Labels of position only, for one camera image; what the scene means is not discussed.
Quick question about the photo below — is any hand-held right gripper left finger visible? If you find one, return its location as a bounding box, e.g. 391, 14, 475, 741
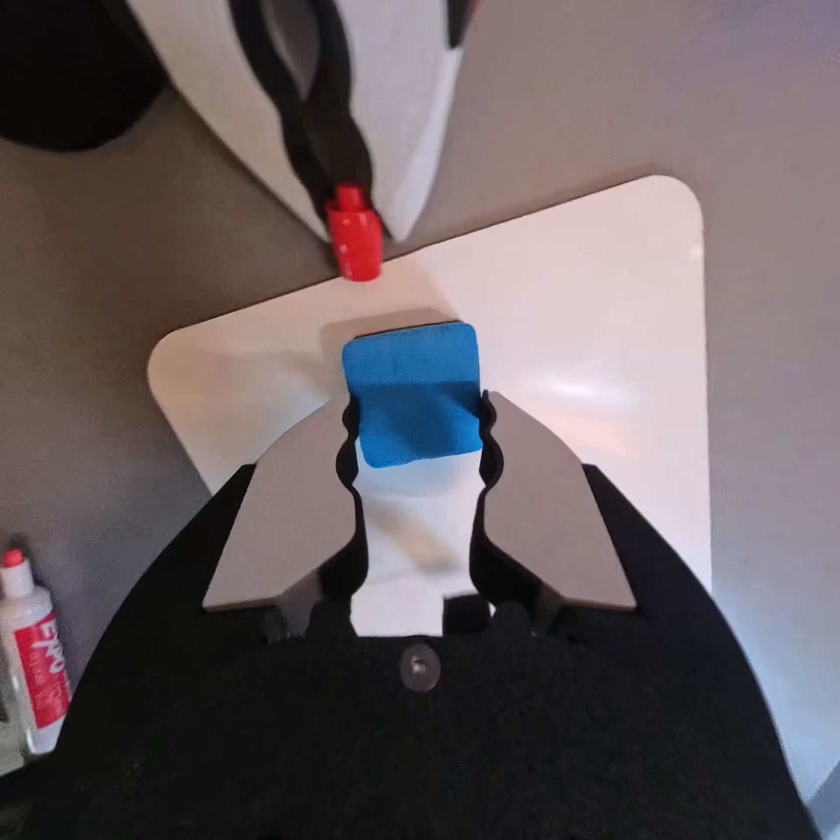
201, 401, 371, 618

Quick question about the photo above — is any blue whiteboard eraser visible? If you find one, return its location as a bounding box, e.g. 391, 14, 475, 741
342, 319, 490, 471

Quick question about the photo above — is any red marker cap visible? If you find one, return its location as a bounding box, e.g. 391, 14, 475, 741
325, 183, 385, 284

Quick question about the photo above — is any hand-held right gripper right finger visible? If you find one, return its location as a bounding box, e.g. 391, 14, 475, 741
470, 392, 639, 620

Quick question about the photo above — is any black mesh chair armrest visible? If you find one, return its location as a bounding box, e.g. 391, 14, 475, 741
0, 0, 170, 153

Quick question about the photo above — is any red whiteboard marker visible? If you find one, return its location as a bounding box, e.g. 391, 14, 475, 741
0, 546, 74, 757

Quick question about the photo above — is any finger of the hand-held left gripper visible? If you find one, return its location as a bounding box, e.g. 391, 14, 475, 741
125, 0, 337, 246
315, 0, 468, 246

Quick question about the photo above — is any white whiteboard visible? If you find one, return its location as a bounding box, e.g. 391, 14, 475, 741
146, 174, 715, 639

